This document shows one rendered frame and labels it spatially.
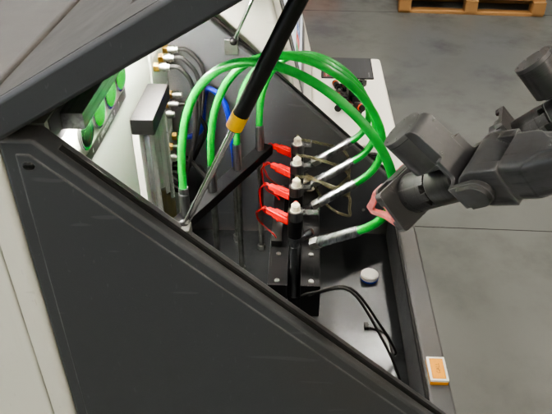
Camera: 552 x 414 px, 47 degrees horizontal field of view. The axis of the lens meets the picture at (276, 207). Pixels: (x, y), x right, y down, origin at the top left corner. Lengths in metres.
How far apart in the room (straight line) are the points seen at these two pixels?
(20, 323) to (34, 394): 0.15
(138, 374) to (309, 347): 0.25
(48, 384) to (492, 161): 0.67
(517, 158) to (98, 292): 0.52
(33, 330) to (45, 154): 0.28
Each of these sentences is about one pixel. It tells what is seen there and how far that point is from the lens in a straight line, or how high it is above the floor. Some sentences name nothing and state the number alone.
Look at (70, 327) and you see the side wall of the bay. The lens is 0.89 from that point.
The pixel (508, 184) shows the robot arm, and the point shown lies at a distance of 0.75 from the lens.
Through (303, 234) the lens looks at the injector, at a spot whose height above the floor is 1.07.
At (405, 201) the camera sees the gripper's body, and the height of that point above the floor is 1.29.
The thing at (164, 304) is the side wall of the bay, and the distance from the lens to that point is 0.82.
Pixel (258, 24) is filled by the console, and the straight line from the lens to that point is 1.36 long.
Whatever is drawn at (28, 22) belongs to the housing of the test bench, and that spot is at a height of 1.50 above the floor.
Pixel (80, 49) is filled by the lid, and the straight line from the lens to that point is 0.64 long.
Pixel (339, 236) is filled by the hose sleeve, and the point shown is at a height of 1.16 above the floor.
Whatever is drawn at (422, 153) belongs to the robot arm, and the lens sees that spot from 0.80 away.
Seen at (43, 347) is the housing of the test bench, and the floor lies 1.13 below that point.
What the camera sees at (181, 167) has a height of 1.21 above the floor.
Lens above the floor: 1.78
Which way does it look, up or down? 35 degrees down
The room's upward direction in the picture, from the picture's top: straight up
